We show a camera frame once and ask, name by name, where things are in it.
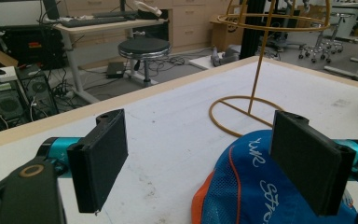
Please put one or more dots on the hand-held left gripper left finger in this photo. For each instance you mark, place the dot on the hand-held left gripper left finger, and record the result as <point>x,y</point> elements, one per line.
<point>101,161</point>

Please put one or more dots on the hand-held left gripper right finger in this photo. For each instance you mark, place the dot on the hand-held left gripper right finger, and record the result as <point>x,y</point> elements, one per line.
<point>307,161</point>

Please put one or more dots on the blue and orange cap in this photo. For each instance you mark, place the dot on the blue and orange cap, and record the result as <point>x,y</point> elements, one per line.
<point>254,186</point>

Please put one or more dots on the black power adapter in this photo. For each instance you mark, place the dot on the black power adapter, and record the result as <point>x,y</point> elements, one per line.
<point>115,69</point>

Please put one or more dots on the black computer tower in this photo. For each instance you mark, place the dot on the black computer tower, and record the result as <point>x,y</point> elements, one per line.
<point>37,90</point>
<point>3,107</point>

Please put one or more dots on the round black stool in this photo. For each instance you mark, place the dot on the round black stool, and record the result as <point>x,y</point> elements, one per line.
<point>144,49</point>

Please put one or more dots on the chrome swivel stool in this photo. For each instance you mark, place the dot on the chrome swivel stool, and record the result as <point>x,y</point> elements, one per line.
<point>323,40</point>

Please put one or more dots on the light wooden desk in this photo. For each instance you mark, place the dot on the light wooden desk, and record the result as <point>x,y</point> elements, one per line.
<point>105,28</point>

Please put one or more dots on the grey handheld device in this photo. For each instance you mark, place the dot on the grey handheld device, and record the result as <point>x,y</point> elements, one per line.
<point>225,56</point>

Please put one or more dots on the black equipment case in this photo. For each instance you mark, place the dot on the black equipment case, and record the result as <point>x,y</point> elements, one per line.
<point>32,43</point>

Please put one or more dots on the black keyboard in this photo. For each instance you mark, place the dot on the black keyboard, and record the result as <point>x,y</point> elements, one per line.
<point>88,21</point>

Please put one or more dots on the wooden drawer cabinet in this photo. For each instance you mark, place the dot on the wooden drawer cabinet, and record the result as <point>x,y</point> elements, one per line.
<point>189,25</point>

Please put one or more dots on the black metal post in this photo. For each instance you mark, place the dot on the black metal post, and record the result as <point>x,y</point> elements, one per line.
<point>253,28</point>

